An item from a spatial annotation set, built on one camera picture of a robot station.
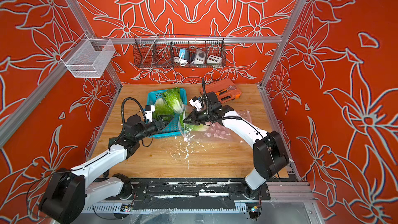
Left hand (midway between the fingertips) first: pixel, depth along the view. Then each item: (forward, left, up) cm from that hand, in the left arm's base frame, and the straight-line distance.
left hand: (172, 119), depth 77 cm
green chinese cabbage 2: (+17, +5, -9) cm, 20 cm away
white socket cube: (+39, -20, +10) cm, 45 cm away
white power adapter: (+36, -12, +13) cm, 40 cm away
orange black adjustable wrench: (+37, -34, -13) cm, 53 cm away
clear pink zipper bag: (+1, -22, -12) cm, 25 cm away
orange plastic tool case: (+40, -25, -14) cm, 50 cm away
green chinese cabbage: (-1, -14, -5) cm, 15 cm away
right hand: (-2, -5, +1) cm, 6 cm away
